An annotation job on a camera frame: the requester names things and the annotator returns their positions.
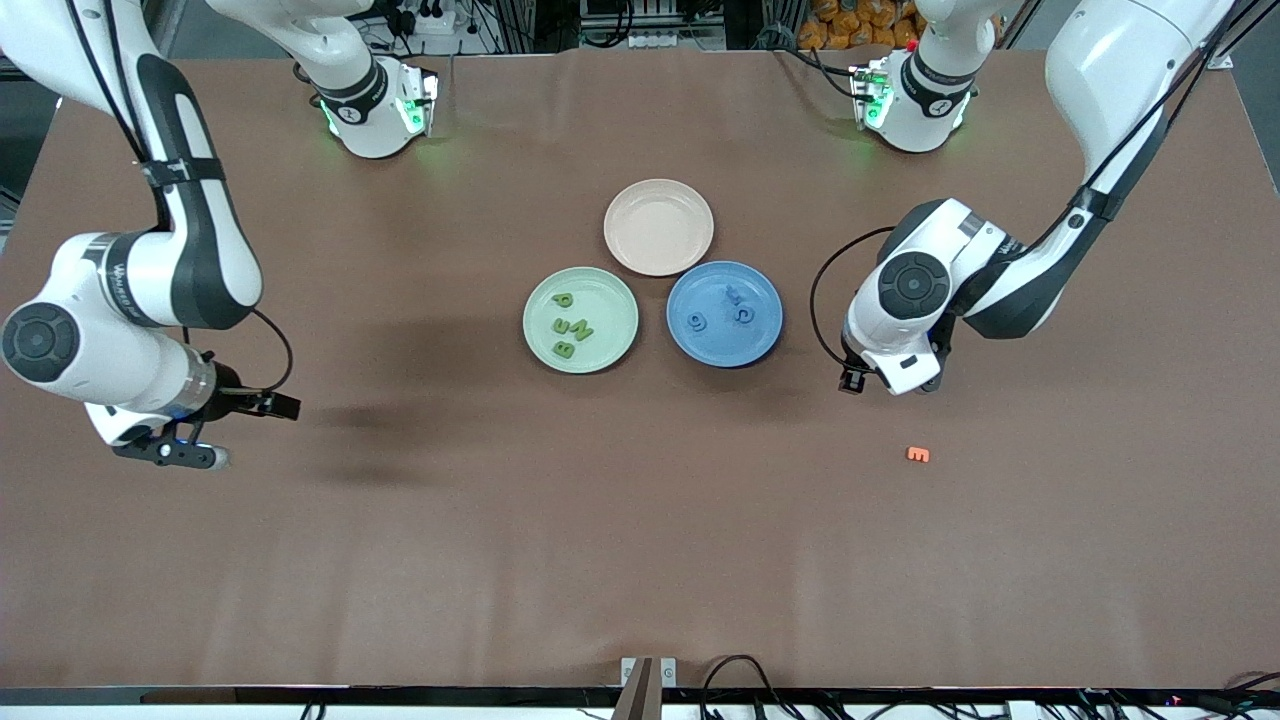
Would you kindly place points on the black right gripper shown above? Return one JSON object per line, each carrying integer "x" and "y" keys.
{"x": 232, "y": 393}

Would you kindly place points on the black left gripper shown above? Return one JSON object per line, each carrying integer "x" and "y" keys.
{"x": 853, "y": 377}

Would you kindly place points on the blue foam letter C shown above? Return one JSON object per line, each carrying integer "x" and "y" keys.
{"x": 743, "y": 314}

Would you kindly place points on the green foam letter N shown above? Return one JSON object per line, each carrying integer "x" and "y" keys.
{"x": 581, "y": 331}

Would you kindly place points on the green foam letter B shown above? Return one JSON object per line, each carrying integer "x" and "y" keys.
{"x": 563, "y": 349}

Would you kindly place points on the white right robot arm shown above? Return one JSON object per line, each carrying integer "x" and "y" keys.
{"x": 120, "y": 350}

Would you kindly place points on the blue round plate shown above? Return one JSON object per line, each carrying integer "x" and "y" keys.
{"x": 724, "y": 345}

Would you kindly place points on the beige round plate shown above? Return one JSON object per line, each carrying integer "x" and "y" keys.
{"x": 659, "y": 227}

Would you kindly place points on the light green round plate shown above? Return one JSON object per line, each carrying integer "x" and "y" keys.
{"x": 610, "y": 310}

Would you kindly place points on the brown table cover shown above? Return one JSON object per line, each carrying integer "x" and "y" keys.
{"x": 640, "y": 520}

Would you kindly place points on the orange snack bags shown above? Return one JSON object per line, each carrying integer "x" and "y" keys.
{"x": 860, "y": 22}

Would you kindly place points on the white power strip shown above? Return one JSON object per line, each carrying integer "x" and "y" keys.
{"x": 430, "y": 18}

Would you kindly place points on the grey metal table bracket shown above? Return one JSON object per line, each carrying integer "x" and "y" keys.
{"x": 668, "y": 672}

